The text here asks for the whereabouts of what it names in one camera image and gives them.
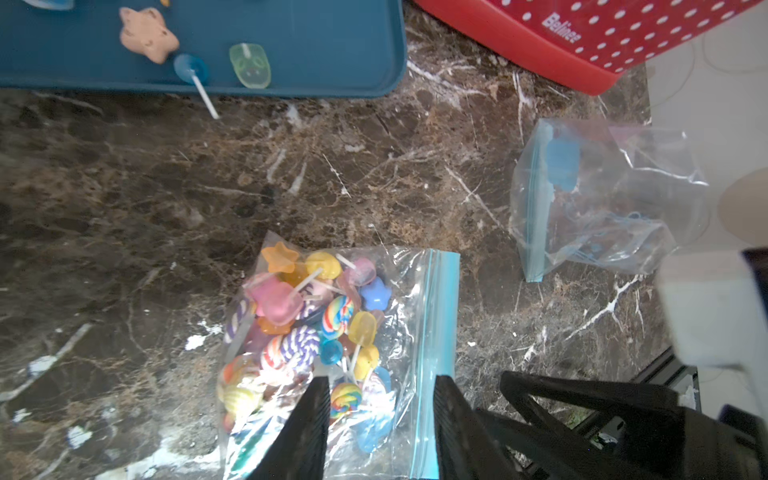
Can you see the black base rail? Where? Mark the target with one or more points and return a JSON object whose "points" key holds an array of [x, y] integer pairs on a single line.
{"points": [[666, 370]]}

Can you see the poured candy pile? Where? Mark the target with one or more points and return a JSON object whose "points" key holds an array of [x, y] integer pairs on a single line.
{"points": [[133, 45]]}

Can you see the teal plastic tray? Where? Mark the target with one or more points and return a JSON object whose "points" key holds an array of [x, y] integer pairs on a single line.
{"points": [[324, 48]]}

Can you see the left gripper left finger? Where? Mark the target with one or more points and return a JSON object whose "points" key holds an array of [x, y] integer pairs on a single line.
{"points": [[300, 449]]}

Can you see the red silver toaster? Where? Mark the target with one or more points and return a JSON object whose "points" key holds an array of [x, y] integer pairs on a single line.
{"points": [[585, 45]]}

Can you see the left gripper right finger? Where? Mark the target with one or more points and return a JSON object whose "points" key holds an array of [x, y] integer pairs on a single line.
{"points": [[464, 448]]}

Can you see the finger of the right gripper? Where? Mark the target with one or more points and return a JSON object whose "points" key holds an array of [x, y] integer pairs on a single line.
{"points": [[662, 440]]}

